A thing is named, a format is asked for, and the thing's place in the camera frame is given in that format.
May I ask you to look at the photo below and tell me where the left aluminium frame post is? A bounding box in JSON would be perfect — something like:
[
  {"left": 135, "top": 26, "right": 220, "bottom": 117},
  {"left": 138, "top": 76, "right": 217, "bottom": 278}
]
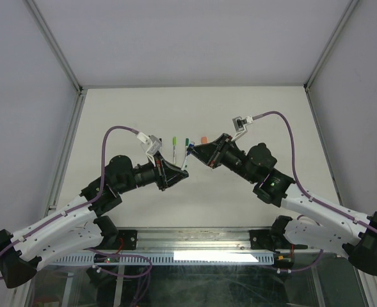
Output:
[{"left": 24, "top": 0, "right": 83, "bottom": 94}]

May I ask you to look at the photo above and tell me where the right aluminium frame post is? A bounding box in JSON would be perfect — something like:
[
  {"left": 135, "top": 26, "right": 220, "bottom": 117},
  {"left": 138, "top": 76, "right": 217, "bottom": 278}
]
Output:
[{"left": 303, "top": 0, "right": 361, "bottom": 92}]

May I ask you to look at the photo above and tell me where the small circuit board left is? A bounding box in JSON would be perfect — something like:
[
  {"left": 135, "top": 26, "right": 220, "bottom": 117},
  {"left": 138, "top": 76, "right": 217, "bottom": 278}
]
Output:
[{"left": 93, "top": 253, "right": 120, "bottom": 265}]

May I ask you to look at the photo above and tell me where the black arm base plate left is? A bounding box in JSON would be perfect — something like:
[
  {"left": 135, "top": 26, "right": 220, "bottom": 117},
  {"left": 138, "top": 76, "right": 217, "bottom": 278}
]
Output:
[{"left": 92, "top": 229, "right": 138, "bottom": 251}]

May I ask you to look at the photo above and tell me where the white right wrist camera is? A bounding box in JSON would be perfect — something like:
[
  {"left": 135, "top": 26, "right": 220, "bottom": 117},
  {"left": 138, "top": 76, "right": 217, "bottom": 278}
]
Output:
[{"left": 232, "top": 116, "right": 253, "bottom": 142}]

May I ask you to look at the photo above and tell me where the silver pen lime end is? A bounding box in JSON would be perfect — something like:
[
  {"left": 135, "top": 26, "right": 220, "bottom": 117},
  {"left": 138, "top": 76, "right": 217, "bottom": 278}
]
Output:
[{"left": 172, "top": 136, "right": 177, "bottom": 165}]

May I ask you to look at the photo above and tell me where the aluminium frame post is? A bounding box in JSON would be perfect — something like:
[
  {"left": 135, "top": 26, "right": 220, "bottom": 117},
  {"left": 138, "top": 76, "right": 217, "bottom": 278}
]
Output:
[
  {"left": 303, "top": 0, "right": 361, "bottom": 92},
  {"left": 24, "top": 0, "right": 83, "bottom": 94}
]

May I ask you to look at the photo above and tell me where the blue pen cap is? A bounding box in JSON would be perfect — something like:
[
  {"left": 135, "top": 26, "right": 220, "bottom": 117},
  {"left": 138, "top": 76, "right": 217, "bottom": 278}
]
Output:
[{"left": 187, "top": 141, "right": 195, "bottom": 155}]

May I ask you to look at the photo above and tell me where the white slotted cable duct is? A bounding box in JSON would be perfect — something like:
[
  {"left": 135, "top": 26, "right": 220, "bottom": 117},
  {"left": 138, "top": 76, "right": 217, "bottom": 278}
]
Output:
[{"left": 52, "top": 251, "right": 274, "bottom": 267}]

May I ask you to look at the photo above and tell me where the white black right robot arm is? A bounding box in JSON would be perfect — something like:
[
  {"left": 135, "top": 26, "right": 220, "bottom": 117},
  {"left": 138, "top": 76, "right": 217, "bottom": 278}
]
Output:
[{"left": 188, "top": 134, "right": 377, "bottom": 276}]

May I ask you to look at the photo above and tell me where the white pen blue tip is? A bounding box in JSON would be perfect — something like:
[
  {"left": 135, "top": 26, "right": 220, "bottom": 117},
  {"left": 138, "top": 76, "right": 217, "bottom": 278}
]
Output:
[{"left": 181, "top": 150, "right": 189, "bottom": 170}]

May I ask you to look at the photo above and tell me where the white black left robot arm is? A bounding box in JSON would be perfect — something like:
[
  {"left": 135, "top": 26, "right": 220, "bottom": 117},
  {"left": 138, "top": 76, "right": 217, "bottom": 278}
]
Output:
[{"left": 0, "top": 153, "right": 189, "bottom": 288}]

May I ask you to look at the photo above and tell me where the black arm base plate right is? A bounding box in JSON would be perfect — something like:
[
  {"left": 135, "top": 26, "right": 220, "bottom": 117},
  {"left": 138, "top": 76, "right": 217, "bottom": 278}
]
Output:
[{"left": 248, "top": 228, "right": 292, "bottom": 253}]

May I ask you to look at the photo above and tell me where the small circuit board right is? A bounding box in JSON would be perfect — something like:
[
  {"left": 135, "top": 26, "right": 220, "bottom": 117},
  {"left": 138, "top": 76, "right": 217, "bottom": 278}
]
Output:
[{"left": 273, "top": 254, "right": 294, "bottom": 269}]

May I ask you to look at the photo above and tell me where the aluminium table edge rail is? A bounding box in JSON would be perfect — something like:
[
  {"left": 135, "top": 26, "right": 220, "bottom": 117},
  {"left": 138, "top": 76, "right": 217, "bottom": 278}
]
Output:
[{"left": 26, "top": 226, "right": 368, "bottom": 256}]

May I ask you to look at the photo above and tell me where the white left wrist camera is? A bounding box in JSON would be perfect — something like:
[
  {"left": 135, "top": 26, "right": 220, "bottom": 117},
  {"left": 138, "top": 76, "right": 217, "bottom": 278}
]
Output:
[{"left": 136, "top": 132, "right": 162, "bottom": 164}]

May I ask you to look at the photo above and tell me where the small circuit board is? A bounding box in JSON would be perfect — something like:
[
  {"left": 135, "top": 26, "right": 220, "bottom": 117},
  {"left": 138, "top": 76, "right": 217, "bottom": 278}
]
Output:
[
  {"left": 93, "top": 253, "right": 120, "bottom": 265},
  {"left": 273, "top": 254, "right": 294, "bottom": 269}
]

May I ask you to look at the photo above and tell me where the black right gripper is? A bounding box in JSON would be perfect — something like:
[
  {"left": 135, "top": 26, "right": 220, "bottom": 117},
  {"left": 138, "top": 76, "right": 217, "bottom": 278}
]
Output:
[{"left": 186, "top": 134, "right": 257, "bottom": 185}]

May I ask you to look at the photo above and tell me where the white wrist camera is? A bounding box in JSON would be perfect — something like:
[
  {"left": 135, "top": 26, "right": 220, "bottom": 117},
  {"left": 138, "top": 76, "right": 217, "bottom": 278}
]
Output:
[
  {"left": 136, "top": 132, "right": 162, "bottom": 164},
  {"left": 232, "top": 116, "right": 253, "bottom": 142}
]

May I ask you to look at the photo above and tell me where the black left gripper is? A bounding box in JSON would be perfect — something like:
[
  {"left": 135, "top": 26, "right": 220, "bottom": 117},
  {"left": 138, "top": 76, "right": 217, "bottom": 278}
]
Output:
[{"left": 117, "top": 151, "right": 188, "bottom": 193}]

